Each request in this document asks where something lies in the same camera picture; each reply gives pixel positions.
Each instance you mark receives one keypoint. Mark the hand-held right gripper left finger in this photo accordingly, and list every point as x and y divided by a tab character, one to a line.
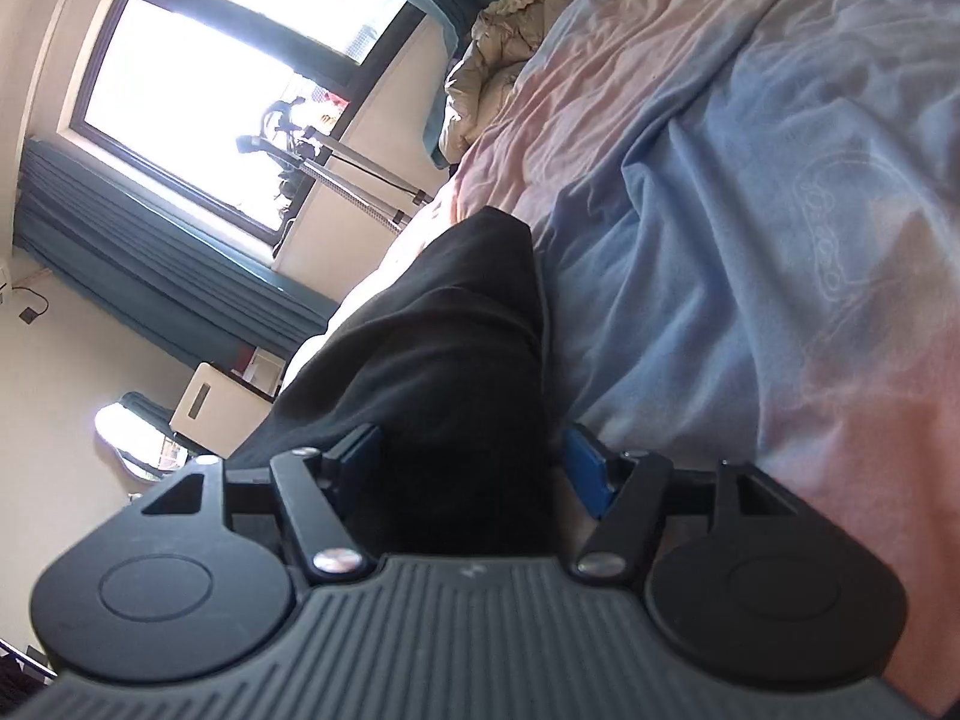
360	465

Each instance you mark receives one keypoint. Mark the wavy vanity mirror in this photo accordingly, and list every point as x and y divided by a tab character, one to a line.
135	435

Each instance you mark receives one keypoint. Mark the white chair with dark frame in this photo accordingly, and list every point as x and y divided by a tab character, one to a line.
202	405

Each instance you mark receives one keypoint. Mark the pastel printed bed cover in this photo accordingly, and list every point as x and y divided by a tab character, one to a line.
712	202

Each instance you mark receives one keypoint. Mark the dark framed window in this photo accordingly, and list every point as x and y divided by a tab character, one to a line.
172	67

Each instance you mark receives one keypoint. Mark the black pants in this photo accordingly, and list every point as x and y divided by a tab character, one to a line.
435	360

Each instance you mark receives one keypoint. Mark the light blue cloth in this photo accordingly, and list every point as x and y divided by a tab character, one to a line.
435	127

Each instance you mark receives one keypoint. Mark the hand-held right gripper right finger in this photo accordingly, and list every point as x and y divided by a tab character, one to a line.
589	472

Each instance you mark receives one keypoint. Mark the beige puffer jacket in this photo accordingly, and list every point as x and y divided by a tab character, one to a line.
487	82

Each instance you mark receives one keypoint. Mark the small white cabinet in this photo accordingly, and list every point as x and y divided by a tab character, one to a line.
259	371

